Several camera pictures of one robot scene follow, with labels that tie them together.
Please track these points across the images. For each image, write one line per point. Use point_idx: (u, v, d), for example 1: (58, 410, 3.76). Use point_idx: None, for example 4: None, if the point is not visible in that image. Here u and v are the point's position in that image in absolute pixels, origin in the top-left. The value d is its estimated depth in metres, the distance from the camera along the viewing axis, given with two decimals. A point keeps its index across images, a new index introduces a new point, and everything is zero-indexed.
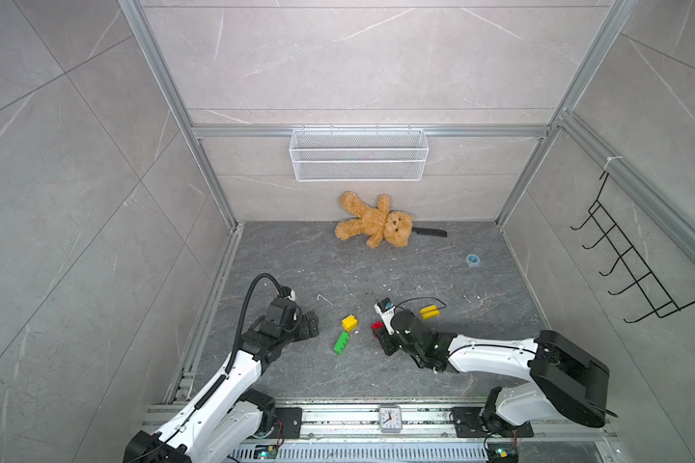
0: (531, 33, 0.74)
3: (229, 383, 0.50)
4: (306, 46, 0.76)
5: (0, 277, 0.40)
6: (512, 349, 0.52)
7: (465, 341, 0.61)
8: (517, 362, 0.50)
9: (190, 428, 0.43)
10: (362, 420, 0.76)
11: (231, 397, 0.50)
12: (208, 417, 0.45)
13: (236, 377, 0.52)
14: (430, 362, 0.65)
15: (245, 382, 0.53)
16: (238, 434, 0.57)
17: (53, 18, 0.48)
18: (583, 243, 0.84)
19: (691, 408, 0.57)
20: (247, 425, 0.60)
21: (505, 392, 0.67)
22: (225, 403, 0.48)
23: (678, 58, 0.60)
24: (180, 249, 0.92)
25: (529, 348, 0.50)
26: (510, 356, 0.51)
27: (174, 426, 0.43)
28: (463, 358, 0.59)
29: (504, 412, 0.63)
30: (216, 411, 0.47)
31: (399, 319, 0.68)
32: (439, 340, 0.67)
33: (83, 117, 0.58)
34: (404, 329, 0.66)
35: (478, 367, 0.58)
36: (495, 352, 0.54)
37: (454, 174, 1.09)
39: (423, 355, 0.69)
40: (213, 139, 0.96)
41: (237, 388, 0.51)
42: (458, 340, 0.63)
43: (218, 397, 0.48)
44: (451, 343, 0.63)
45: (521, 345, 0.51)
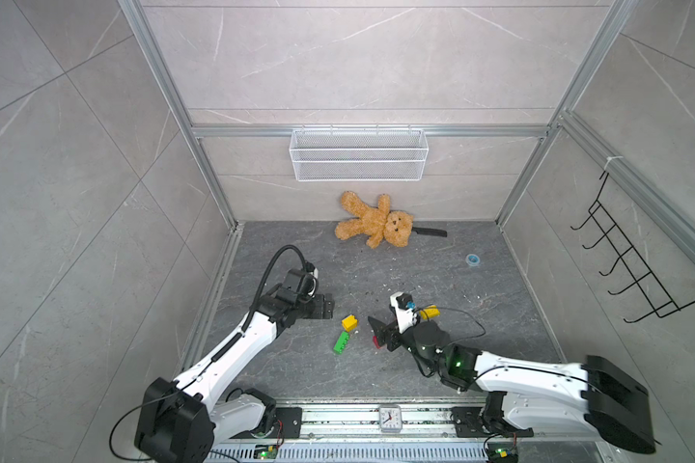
0: (532, 33, 0.74)
3: (246, 340, 0.51)
4: (306, 46, 0.76)
5: (0, 277, 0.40)
6: (556, 376, 0.49)
7: (491, 363, 0.57)
8: (565, 389, 0.47)
9: (207, 379, 0.44)
10: (362, 420, 0.76)
11: (246, 356, 0.50)
12: (222, 370, 0.46)
13: (252, 336, 0.52)
14: (452, 380, 0.61)
15: (259, 341, 0.52)
16: (243, 422, 0.58)
17: (53, 18, 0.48)
18: (583, 243, 0.84)
19: (691, 408, 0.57)
20: (252, 417, 0.61)
21: (515, 396, 0.65)
22: (240, 360, 0.48)
23: (678, 57, 0.60)
24: (180, 249, 0.92)
25: (578, 377, 0.47)
26: (556, 383, 0.48)
27: (191, 376, 0.44)
28: (498, 381, 0.55)
29: (514, 417, 0.62)
30: (231, 367, 0.47)
31: (426, 336, 0.59)
32: (460, 358, 0.62)
33: (84, 117, 0.60)
34: (437, 346, 0.57)
35: (503, 388, 0.56)
36: (539, 377, 0.50)
37: (454, 174, 1.09)
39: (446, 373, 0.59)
40: (213, 139, 0.96)
41: (251, 346, 0.50)
42: (484, 358, 0.59)
43: (234, 354, 0.48)
44: (476, 362, 0.59)
45: (569, 372, 0.48)
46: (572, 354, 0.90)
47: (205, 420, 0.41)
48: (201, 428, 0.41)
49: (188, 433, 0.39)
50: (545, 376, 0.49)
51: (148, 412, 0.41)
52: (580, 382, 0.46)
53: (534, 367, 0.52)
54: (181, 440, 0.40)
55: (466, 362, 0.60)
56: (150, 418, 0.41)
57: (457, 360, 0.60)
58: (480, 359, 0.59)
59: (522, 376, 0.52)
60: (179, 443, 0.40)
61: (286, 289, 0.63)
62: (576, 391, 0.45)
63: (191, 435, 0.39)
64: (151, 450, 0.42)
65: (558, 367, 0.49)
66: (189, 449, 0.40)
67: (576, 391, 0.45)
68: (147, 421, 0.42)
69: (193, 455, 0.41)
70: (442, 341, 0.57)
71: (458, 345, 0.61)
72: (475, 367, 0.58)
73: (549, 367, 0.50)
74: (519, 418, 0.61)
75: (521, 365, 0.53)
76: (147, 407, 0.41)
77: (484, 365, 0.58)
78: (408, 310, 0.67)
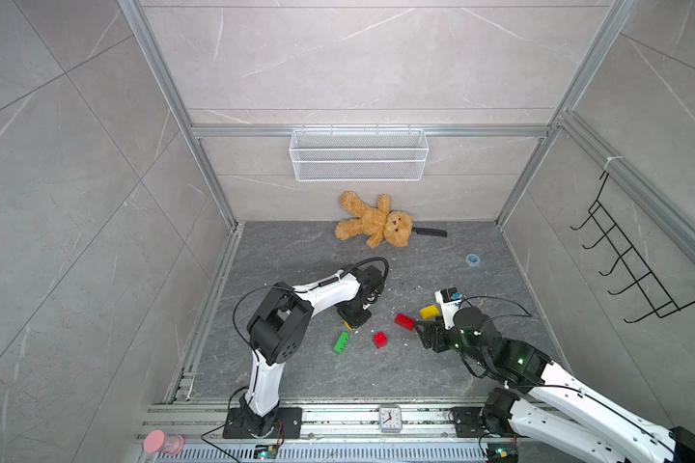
0: (531, 34, 0.75)
3: (341, 283, 0.63)
4: (306, 46, 0.76)
5: (0, 277, 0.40)
6: (639, 430, 0.44)
7: (564, 379, 0.49)
8: (641, 446, 0.43)
9: (312, 294, 0.56)
10: (362, 420, 0.76)
11: (335, 296, 0.60)
12: (322, 295, 0.57)
13: (344, 283, 0.63)
14: (500, 372, 0.53)
15: (344, 292, 0.62)
16: (266, 394, 0.61)
17: (53, 19, 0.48)
18: (583, 243, 0.84)
19: (691, 408, 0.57)
20: (266, 401, 0.63)
21: (528, 409, 0.63)
22: (332, 295, 0.59)
23: (678, 58, 0.60)
24: (180, 249, 0.92)
25: (667, 444, 0.42)
26: (636, 437, 0.43)
27: (305, 288, 0.56)
28: (565, 401, 0.49)
29: (520, 422, 0.62)
30: (326, 297, 0.57)
31: (469, 317, 0.56)
32: (521, 354, 0.53)
33: (84, 117, 0.60)
34: (475, 329, 0.54)
35: (563, 408, 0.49)
36: (616, 422, 0.45)
37: (454, 174, 1.09)
39: (492, 364, 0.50)
40: (214, 139, 0.96)
41: (342, 289, 0.61)
42: (552, 369, 0.51)
43: (330, 288, 0.59)
44: (544, 370, 0.51)
45: (657, 435, 0.43)
46: (572, 354, 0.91)
47: (304, 324, 0.51)
48: (298, 331, 0.51)
49: (292, 330, 0.51)
50: (625, 425, 0.44)
51: (269, 301, 0.54)
52: (667, 449, 0.42)
53: (615, 407, 0.46)
54: (286, 334, 0.51)
55: (528, 362, 0.52)
56: (268, 306, 0.54)
57: (515, 356, 0.53)
58: (548, 367, 0.51)
59: (600, 413, 0.46)
60: (283, 335, 0.51)
61: (374, 271, 0.77)
62: (658, 456, 0.42)
63: (292, 333, 0.50)
64: (261, 332, 0.53)
65: (643, 422, 0.44)
66: (287, 341, 0.50)
67: (658, 456, 0.42)
68: (266, 308, 0.54)
69: (285, 350, 0.51)
70: (482, 326, 0.54)
71: (518, 341, 0.56)
72: (542, 374, 0.50)
73: (633, 419, 0.45)
74: (529, 428, 0.61)
75: (600, 399, 0.47)
76: (269, 299, 0.54)
77: (554, 377, 0.50)
78: (452, 301, 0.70)
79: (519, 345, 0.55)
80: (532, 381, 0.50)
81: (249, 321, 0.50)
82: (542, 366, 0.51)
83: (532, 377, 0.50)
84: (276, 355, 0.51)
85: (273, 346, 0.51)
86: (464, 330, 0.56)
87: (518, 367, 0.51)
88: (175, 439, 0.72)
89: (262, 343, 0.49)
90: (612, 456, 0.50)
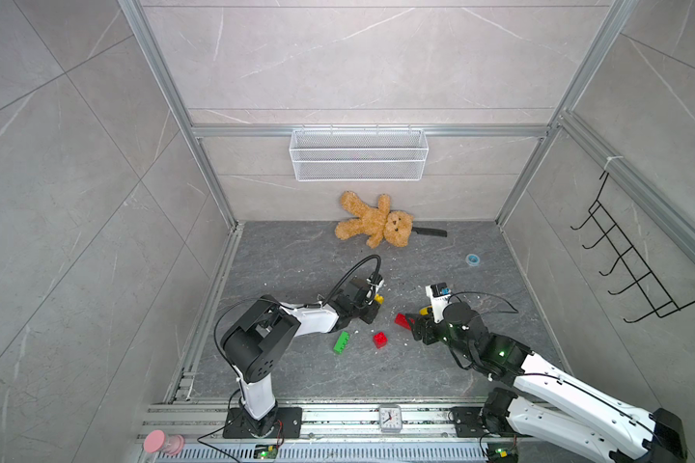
0: (531, 34, 0.75)
3: (323, 308, 0.64)
4: (306, 47, 0.76)
5: (0, 276, 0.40)
6: (618, 414, 0.44)
7: (543, 368, 0.51)
8: (620, 428, 0.44)
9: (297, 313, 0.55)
10: (362, 420, 0.76)
11: (312, 325, 0.59)
12: (306, 317, 0.56)
13: (326, 310, 0.64)
14: (486, 366, 0.55)
15: (323, 321, 0.62)
16: (259, 400, 0.60)
17: (53, 19, 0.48)
18: (583, 243, 0.84)
19: (690, 408, 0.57)
20: (260, 406, 0.62)
21: (525, 405, 0.64)
22: (314, 322, 0.59)
23: (678, 57, 0.60)
24: (179, 250, 0.91)
25: (646, 424, 0.43)
26: (615, 420, 0.44)
27: (291, 308, 0.55)
28: (543, 389, 0.51)
29: (518, 420, 0.62)
30: (307, 322, 0.56)
31: (455, 313, 0.58)
32: (503, 346, 0.56)
33: (84, 117, 0.60)
34: (463, 325, 0.57)
35: (547, 397, 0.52)
36: (594, 407, 0.46)
37: (454, 174, 1.09)
39: (479, 358, 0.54)
40: (214, 139, 0.96)
41: (324, 317, 0.62)
42: (533, 359, 0.53)
43: (315, 313, 0.60)
44: (525, 361, 0.53)
45: (635, 417, 0.44)
46: (572, 354, 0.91)
47: (285, 342, 0.49)
48: (278, 349, 0.49)
49: (272, 344, 0.48)
50: (603, 409, 0.45)
51: (251, 315, 0.52)
52: (646, 429, 0.42)
53: (595, 394, 0.47)
54: (262, 353, 0.48)
55: (510, 355, 0.54)
56: (250, 320, 0.51)
57: (498, 349, 0.56)
58: (528, 358, 0.53)
59: (578, 398, 0.47)
60: (259, 353, 0.48)
61: (345, 298, 0.75)
62: (636, 436, 0.42)
63: (270, 352, 0.48)
64: (237, 346, 0.49)
65: (624, 406, 0.45)
66: (264, 357, 0.48)
67: (636, 436, 0.42)
68: (247, 323, 0.51)
69: (262, 367, 0.47)
70: (470, 321, 0.56)
71: (503, 337, 0.58)
72: (522, 365, 0.53)
73: (614, 403, 0.46)
74: (525, 424, 0.61)
75: (581, 387, 0.48)
76: (254, 311, 0.52)
77: (535, 367, 0.52)
78: (441, 295, 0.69)
79: (504, 340, 0.57)
80: (514, 371, 0.52)
81: (226, 333, 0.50)
82: (523, 357, 0.54)
83: (513, 368, 0.52)
84: (249, 373, 0.47)
85: (247, 364, 0.48)
86: (453, 325, 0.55)
87: (500, 359, 0.54)
88: (175, 439, 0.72)
89: (236, 359, 0.49)
90: (606, 448, 0.49)
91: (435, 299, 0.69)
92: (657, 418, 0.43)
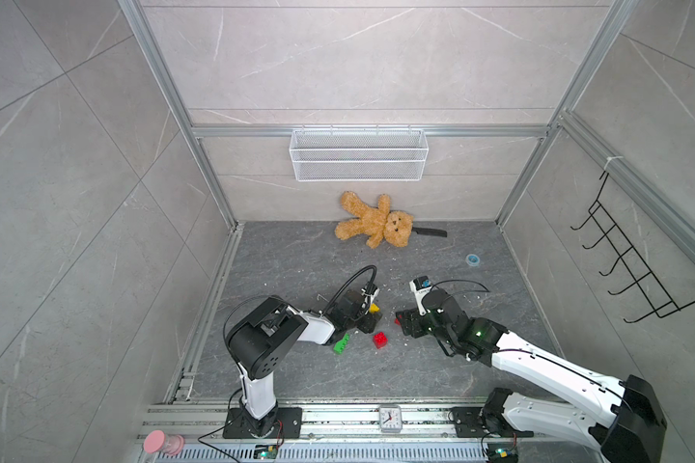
0: (532, 34, 0.74)
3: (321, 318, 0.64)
4: (306, 46, 0.76)
5: (0, 277, 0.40)
6: (589, 382, 0.45)
7: (517, 344, 0.53)
8: (591, 396, 0.44)
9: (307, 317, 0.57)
10: (362, 420, 0.76)
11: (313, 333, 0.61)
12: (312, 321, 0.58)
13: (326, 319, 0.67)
14: (463, 345, 0.58)
15: (322, 329, 0.64)
16: (260, 399, 0.60)
17: (53, 19, 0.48)
18: (583, 243, 0.84)
19: (690, 408, 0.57)
20: (261, 405, 0.62)
21: (518, 398, 0.65)
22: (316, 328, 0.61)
23: (678, 58, 0.60)
24: (179, 250, 0.91)
25: (614, 392, 0.43)
26: (585, 389, 0.45)
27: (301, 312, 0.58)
28: (518, 364, 0.51)
29: (514, 415, 0.62)
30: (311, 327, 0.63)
31: (432, 298, 0.62)
32: (480, 327, 0.58)
33: (84, 117, 0.60)
34: (437, 308, 0.59)
35: (522, 373, 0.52)
36: (566, 378, 0.47)
37: (454, 174, 1.09)
39: (456, 339, 0.62)
40: (214, 139, 0.96)
41: (323, 325, 0.64)
42: (508, 337, 0.55)
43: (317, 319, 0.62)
44: (500, 339, 0.55)
45: (604, 384, 0.44)
46: (573, 354, 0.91)
47: (290, 341, 0.50)
48: (284, 347, 0.50)
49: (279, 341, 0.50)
50: (575, 379, 0.46)
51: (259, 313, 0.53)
52: (614, 395, 0.43)
53: (567, 365, 0.48)
54: (268, 349, 0.49)
55: (486, 335, 0.56)
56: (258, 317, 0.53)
57: (475, 330, 0.58)
58: (504, 336, 0.55)
59: (551, 370, 0.48)
60: (264, 350, 0.49)
61: (340, 313, 0.77)
62: (606, 403, 0.43)
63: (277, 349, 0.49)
64: (244, 343, 0.50)
65: (594, 375, 0.46)
66: (270, 354, 0.48)
67: (606, 402, 0.43)
68: (254, 322, 0.52)
69: (266, 363, 0.48)
70: (443, 303, 0.59)
71: (482, 318, 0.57)
72: (497, 342, 0.54)
73: (584, 373, 0.46)
74: (519, 418, 0.61)
75: (553, 359, 0.49)
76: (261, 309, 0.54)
77: (510, 343, 0.53)
78: (423, 287, 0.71)
79: (482, 321, 0.59)
80: (488, 350, 0.54)
81: (233, 330, 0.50)
82: (499, 336, 0.55)
83: (487, 346, 0.54)
84: (254, 370, 0.48)
85: (253, 360, 0.48)
86: (430, 310, 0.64)
87: (477, 339, 0.56)
88: (175, 439, 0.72)
89: (242, 356, 0.50)
90: (586, 424, 0.50)
91: (418, 292, 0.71)
92: (625, 383, 0.44)
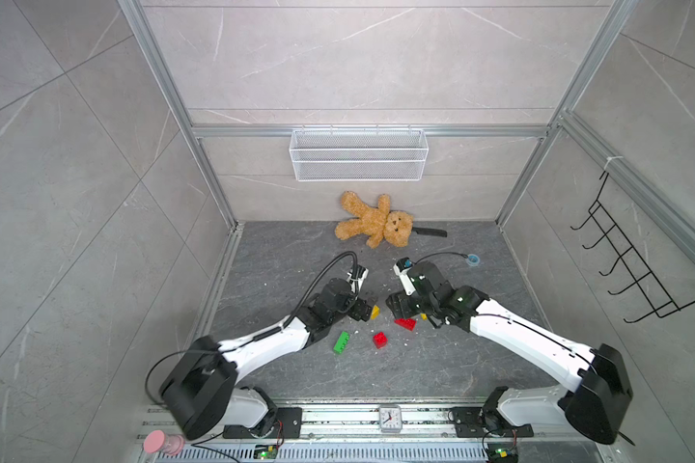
0: (531, 33, 0.74)
3: (282, 335, 0.54)
4: (306, 46, 0.76)
5: (1, 277, 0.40)
6: (560, 347, 0.46)
7: (499, 312, 0.53)
8: (560, 360, 0.45)
9: (244, 352, 0.48)
10: (362, 420, 0.76)
11: (274, 351, 0.52)
12: (257, 351, 0.49)
13: (288, 335, 0.55)
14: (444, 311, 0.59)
15: (286, 344, 0.55)
16: (243, 415, 0.58)
17: (53, 19, 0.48)
18: (583, 243, 0.84)
19: (690, 407, 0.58)
20: (250, 417, 0.61)
21: (511, 392, 0.67)
22: (271, 350, 0.51)
23: (678, 58, 0.60)
24: (179, 250, 0.91)
25: (582, 356, 0.44)
26: (556, 353, 0.45)
27: (233, 345, 0.48)
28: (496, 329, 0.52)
29: (507, 407, 0.63)
30: (263, 353, 0.50)
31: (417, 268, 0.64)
32: (461, 293, 0.59)
33: (84, 117, 0.60)
34: (421, 276, 0.62)
35: (502, 340, 0.53)
36: (539, 343, 0.47)
37: (454, 174, 1.09)
39: (437, 304, 0.62)
40: (214, 139, 0.96)
41: (286, 341, 0.54)
42: (488, 304, 0.55)
43: (269, 341, 0.52)
44: (480, 304, 0.55)
45: (573, 348, 0.45)
46: None
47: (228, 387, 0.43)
48: (221, 394, 0.42)
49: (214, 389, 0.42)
50: (547, 344, 0.47)
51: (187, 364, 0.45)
52: (582, 360, 0.44)
53: (542, 333, 0.48)
54: (205, 399, 0.42)
55: (467, 300, 0.57)
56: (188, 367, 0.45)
57: (458, 295, 0.59)
58: (485, 302, 0.56)
59: (526, 337, 0.49)
60: (202, 402, 0.42)
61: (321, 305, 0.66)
62: (572, 366, 0.44)
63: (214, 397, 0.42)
64: (177, 400, 0.44)
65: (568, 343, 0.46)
66: (208, 405, 0.42)
67: (572, 366, 0.44)
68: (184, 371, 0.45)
69: (206, 417, 0.42)
70: (427, 272, 0.60)
71: (463, 285, 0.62)
72: (478, 307, 0.55)
73: (558, 340, 0.47)
74: (512, 409, 0.62)
75: (531, 327, 0.50)
76: (185, 360, 0.45)
77: (488, 310, 0.54)
78: (404, 268, 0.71)
79: (463, 288, 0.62)
80: (468, 313, 0.55)
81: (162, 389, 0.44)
82: (480, 302, 0.56)
83: (467, 311, 0.55)
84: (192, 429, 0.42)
85: (189, 418, 0.42)
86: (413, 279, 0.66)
87: (458, 304, 0.56)
88: (175, 439, 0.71)
89: (178, 416, 0.43)
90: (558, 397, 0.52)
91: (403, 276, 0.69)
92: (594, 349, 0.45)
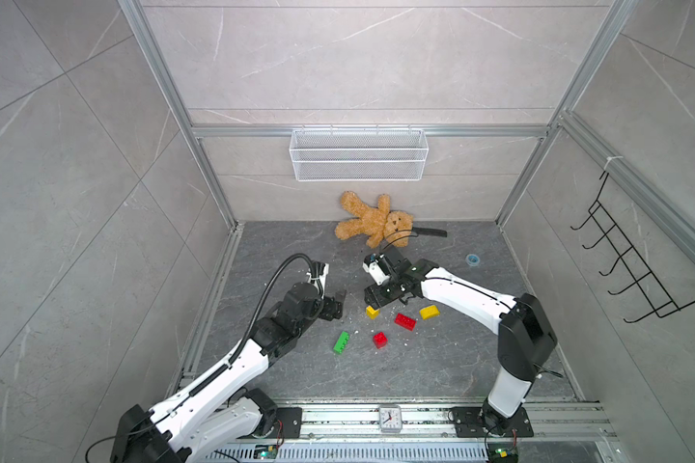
0: (532, 33, 0.74)
3: (231, 372, 0.48)
4: (306, 46, 0.76)
5: (1, 277, 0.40)
6: (489, 298, 0.53)
7: (442, 274, 0.61)
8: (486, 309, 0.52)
9: (181, 415, 0.42)
10: (362, 420, 0.76)
11: (231, 389, 0.48)
12: (200, 405, 0.44)
13: (239, 369, 0.49)
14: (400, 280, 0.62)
15: (247, 374, 0.50)
16: (232, 432, 0.57)
17: (52, 18, 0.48)
18: (583, 243, 0.84)
19: (691, 408, 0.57)
20: (242, 427, 0.60)
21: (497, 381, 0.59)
22: (222, 394, 0.47)
23: (678, 57, 0.60)
24: (179, 250, 0.91)
25: (507, 303, 0.51)
26: (485, 303, 0.52)
27: (166, 409, 0.43)
28: (439, 289, 0.60)
29: (496, 400, 0.65)
30: (209, 402, 0.45)
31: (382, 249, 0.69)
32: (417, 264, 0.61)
33: (83, 117, 0.58)
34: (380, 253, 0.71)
35: (446, 301, 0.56)
36: (472, 297, 0.54)
37: (454, 174, 1.09)
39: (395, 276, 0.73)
40: (214, 139, 0.96)
41: (240, 376, 0.49)
42: (436, 269, 0.63)
43: (215, 387, 0.46)
44: (430, 271, 0.63)
45: (500, 297, 0.52)
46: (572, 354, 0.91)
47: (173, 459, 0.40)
48: None
49: None
50: (479, 296, 0.54)
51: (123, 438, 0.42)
52: (506, 307, 0.50)
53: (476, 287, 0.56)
54: None
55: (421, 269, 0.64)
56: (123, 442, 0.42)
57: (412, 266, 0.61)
58: (433, 268, 0.63)
59: (462, 293, 0.56)
60: None
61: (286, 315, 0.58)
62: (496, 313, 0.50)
63: None
64: None
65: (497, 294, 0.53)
66: None
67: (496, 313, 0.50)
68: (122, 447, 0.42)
69: None
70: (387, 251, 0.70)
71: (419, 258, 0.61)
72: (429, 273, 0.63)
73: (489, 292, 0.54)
74: (502, 402, 0.64)
75: (468, 283, 0.58)
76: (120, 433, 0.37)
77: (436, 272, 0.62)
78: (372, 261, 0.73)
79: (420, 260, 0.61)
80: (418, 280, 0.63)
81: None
82: (430, 268, 0.64)
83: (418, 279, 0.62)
84: None
85: None
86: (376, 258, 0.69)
87: (412, 272, 0.64)
88: None
89: None
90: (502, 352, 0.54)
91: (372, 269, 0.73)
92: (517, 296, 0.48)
